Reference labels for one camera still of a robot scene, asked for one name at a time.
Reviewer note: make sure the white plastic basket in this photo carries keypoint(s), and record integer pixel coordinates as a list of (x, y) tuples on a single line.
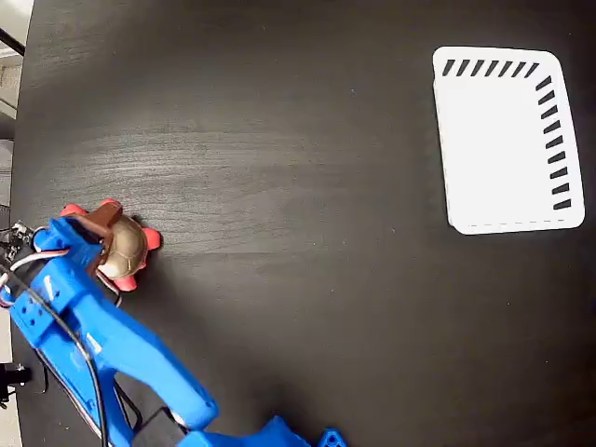
[(493, 149)]

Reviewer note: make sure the black table clamp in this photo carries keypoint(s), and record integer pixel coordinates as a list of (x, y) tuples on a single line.
[(14, 374)]

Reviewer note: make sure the red turtle toy gold shell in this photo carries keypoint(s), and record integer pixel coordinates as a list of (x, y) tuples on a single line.
[(128, 251)]

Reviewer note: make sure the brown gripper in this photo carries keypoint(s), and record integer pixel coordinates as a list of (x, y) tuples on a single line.
[(74, 233)]

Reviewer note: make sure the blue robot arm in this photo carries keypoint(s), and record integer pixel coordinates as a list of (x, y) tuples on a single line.
[(116, 340)]

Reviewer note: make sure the black metal bar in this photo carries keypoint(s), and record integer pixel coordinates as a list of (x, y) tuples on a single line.
[(11, 41)]

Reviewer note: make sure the bare wrist camera circuit board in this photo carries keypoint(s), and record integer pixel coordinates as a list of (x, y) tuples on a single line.
[(18, 235)]

